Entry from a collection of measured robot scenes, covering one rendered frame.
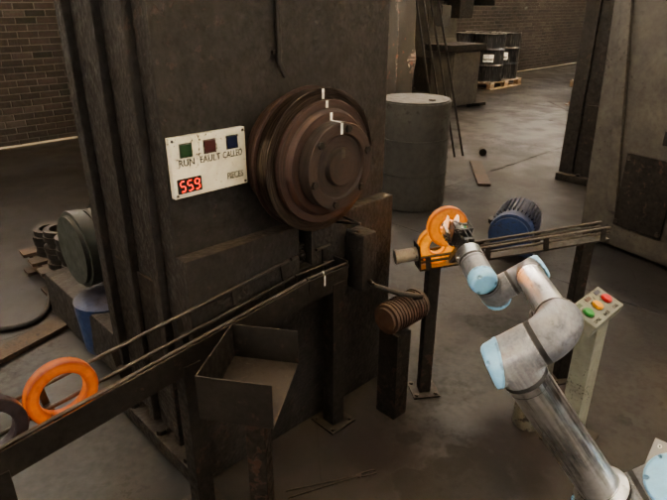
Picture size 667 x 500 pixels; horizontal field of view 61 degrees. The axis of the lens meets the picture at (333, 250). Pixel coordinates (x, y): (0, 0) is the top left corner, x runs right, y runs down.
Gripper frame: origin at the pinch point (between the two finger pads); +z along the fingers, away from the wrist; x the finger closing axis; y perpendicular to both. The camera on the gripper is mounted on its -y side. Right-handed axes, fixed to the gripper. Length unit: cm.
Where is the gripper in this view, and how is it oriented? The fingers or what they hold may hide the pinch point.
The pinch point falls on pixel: (448, 221)
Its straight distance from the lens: 216.8
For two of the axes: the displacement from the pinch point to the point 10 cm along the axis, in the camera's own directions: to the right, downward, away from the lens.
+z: -1.6, -6.3, 7.6
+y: 0.5, -7.7, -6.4
